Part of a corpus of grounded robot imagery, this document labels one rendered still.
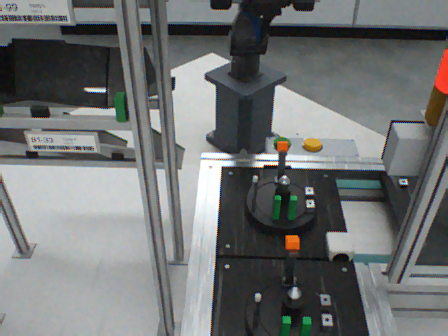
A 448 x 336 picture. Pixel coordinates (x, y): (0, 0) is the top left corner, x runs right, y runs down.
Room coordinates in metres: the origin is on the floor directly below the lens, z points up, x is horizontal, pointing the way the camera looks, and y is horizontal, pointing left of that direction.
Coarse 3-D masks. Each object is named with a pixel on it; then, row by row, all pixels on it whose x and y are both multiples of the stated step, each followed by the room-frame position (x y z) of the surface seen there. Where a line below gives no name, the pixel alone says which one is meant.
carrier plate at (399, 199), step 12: (384, 180) 0.73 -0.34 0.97; (396, 180) 0.73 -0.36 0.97; (408, 180) 0.73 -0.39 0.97; (384, 192) 0.71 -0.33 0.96; (396, 192) 0.69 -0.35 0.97; (408, 192) 0.69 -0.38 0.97; (396, 204) 0.66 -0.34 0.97; (408, 204) 0.66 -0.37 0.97; (396, 216) 0.63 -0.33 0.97; (396, 228) 0.61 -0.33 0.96
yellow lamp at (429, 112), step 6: (432, 90) 0.53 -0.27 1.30; (438, 90) 0.52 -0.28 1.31; (432, 96) 0.52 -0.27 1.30; (438, 96) 0.51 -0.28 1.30; (444, 96) 0.51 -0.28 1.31; (432, 102) 0.52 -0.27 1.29; (438, 102) 0.51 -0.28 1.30; (444, 102) 0.51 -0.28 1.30; (426, 108) 0.53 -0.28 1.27; (432, 108) 0.52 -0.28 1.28; (438, 108) 0.51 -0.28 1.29; (426, 114) 0.52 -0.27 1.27; (432, 114) 0.51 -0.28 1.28; (438, 114) 0.51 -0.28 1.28; (432, 120) 0.51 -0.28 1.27; (438, 120) 0.50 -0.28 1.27
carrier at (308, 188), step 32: (224, 192) 0.69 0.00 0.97; (256, 192) 0.62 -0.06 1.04; (288, 192) 0.63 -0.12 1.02; (320, 192) 0.69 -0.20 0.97; (224, 224) 0.60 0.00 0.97; (256, 224) 0.60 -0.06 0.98; (288, 224) 0.59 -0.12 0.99; (320, 224) 0.60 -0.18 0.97; (224, 256) 0.53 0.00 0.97; (256, 256) 0.53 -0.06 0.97; (320, 256) 0.53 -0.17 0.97; (352, 256) 0.52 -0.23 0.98
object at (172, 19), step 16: (176, 0) 3.62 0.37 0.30; (192, 0) 3.62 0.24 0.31; (208, 0) 3.62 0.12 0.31; (176, 16) 3.62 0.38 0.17; (192, 16) 3.62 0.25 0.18; (208, 16) 3.62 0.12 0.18; (224, 16) 3.61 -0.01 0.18; (176, 32) 3.65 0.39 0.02; (192, 32) 3.65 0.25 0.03; (208, 32) 3.65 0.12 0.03; (224, 32) 3.64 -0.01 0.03
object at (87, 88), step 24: (24, 48) 0.52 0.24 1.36; (48, 48) 0.52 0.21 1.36; (72, 48) 0.51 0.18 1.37; (96, 48) 0.51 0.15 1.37; (144, 48) 0.61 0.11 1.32; (24, 72) 0.51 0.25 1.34; (48, 72) 0.51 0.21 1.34; (72, 72) 0.50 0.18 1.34; (96, 72) 0.50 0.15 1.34; (120, 72) 0.52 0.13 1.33; (24, 96) 0.50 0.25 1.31; (48, 96) 0.49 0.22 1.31; (72, 96) 0.49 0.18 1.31; (96, 96) 0.48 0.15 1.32
